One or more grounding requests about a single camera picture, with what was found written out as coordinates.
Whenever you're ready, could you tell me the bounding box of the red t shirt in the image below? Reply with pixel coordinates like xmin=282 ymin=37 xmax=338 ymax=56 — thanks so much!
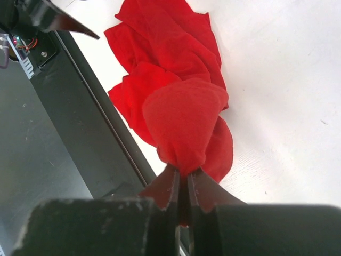
xmin=103 ymin=0 xmax=234 ymax=185

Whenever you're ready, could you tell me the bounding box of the left white cable duct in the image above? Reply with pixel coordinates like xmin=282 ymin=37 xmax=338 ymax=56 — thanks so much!
xmin=6 ymin=35 xmax=34 ymax=79

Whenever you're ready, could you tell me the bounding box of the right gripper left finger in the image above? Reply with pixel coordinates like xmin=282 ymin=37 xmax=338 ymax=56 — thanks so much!
xmin=12 ymin=166 xmax=180 ymax=255

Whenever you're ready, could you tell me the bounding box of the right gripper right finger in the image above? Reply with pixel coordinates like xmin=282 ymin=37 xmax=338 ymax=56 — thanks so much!
xmin=188 ymin=170 xmax=340 ymax=255

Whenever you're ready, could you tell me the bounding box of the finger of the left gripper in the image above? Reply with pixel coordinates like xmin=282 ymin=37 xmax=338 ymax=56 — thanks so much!
xmin=16 ymin=1 xmax=100 ymax=39

